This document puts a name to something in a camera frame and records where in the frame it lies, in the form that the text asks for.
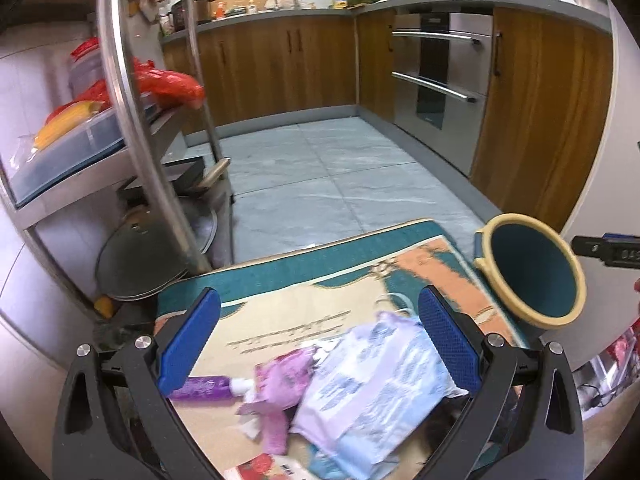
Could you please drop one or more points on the pink purple snack wrapper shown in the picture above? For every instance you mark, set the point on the pink purple snack wrapper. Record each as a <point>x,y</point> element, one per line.
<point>279,385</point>

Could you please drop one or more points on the person's right hand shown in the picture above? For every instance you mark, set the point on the person's right hand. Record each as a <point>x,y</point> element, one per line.
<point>637,289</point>

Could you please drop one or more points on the white blue snack bag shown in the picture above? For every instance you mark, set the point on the white blue snack bag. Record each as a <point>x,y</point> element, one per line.
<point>371,392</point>

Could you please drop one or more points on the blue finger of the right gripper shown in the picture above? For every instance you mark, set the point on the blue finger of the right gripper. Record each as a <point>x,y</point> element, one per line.
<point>618,236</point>

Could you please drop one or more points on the red floral paper cup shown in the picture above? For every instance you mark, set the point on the red floral paper cup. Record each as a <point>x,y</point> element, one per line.
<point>269,467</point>

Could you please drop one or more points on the stainless steel shelf rack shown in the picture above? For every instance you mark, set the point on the stainless steel shelf rack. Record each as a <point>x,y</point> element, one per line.
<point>140,156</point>

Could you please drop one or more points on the blue lidded storage box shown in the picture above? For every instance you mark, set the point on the blue lidded storage box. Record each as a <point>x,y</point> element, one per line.
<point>32,171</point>

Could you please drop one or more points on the red-lidded plastic jar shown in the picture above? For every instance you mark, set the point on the red-lidded plastic jar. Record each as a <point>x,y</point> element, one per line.
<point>85,67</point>

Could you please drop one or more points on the yellow corn cob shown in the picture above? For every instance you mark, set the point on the yellow corn cob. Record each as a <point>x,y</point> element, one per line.
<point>62,122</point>

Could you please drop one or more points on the wooden kitchen cabinets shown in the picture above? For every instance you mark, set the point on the wooden kitchen cabinets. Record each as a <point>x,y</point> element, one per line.
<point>550,82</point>

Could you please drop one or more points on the teal yellow-rimmed trash bin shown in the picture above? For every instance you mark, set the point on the teal yellow-rimmed trash bin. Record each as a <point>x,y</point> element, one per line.
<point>532,270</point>

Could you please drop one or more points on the red plastic bag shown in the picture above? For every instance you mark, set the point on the red plastic bag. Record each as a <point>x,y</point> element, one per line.
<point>167,87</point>

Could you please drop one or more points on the purple bottle white cap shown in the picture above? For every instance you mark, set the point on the purple bottle white cap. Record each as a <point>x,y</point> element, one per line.
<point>212,388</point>

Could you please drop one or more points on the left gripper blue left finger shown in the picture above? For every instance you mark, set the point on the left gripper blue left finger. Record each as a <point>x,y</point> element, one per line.
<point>182,338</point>

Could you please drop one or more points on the teal beige patterned mat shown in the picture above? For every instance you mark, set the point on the teal beige patterned mat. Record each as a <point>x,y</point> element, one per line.
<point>272,306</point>

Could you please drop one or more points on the stainless built-in oven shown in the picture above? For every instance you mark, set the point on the stainless built-in oven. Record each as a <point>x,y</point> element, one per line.
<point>441,76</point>

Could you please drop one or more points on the glass pan lid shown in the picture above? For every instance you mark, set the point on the glass pan lid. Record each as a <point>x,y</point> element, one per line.
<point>138,261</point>

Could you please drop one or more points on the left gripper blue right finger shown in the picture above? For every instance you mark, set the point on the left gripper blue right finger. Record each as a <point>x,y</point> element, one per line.
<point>450,341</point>

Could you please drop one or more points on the black square tray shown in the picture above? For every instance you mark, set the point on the black square tray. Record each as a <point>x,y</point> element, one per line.
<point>182,175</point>

